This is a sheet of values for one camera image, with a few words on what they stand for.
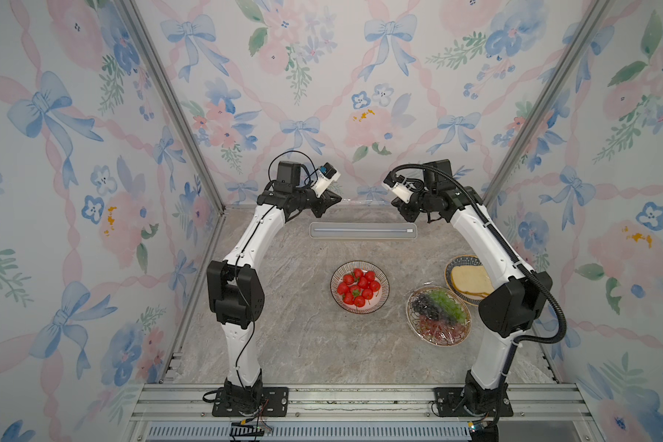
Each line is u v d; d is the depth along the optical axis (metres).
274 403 0.73
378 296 0.91
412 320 0.87
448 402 0.73
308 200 0.75
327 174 0.73
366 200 1.22
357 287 0.93
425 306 0.87
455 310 0.87
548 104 0.86
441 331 0.82
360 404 0.75
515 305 0.49
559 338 0.45
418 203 0.72
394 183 0.72
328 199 0.76
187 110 0.90
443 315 0.86
